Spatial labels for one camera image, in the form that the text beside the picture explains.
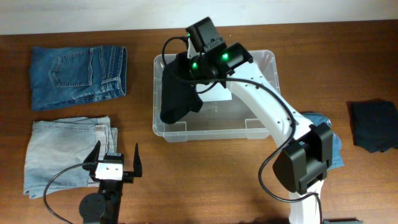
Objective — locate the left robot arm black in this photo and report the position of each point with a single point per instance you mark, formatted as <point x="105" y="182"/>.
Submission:
<point x="104" y="205"/>

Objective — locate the light blue folded jeans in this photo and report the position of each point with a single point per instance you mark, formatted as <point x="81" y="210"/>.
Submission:
<point x="61" y="143"/>

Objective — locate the blue garment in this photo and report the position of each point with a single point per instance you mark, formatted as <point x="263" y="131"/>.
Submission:
<point x="316" y="119"/>

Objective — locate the black garment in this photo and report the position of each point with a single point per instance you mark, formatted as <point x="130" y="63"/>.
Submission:
<point x="178" y="98"/>

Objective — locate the dark navy garment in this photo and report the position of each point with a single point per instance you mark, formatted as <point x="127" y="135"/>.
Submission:
<point x="374" y="125"/>

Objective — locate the dark blue folded jeans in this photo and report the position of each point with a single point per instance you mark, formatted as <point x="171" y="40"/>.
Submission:
<point x="69" y="76"/>

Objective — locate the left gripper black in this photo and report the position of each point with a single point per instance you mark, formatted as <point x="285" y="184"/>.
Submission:
<point x="127" y="176"/>

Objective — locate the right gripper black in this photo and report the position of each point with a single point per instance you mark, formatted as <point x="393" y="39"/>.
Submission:
<point x="203" y="77"/>

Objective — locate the white label in bin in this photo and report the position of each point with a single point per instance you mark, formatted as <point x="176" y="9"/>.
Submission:
<point x="217" y="93"/>

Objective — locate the clear plastic storage bin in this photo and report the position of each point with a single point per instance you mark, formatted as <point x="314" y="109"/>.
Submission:
<point x="216" y="120"/>

